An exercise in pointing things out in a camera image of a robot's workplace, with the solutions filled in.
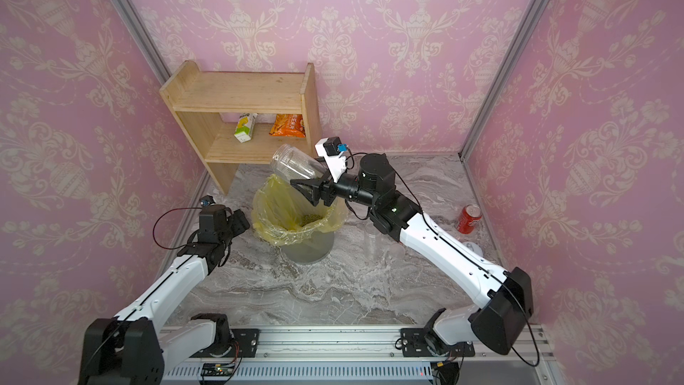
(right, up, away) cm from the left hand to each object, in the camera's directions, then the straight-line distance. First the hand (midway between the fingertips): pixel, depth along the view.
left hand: (236, 218), depth 87 cm
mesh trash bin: (+26, -9, -6) cm, 28 cm away
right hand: (+27, +15, -25) cm, 39 cm away
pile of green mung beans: (+22, -2, +10) cm, 24 cm away
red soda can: (+78, 0, +2) cm, 78 cm away
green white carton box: (0, +31, +7) cm, 32 cm away
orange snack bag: (+16, +32, +8) cm, 37 cm away
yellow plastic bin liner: (+16, +1, -2) cm, 16 cm away
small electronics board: (+1, -39, -15) cm, 42 cm away
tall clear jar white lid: (+44, -4, -10) cm, 45 cm away
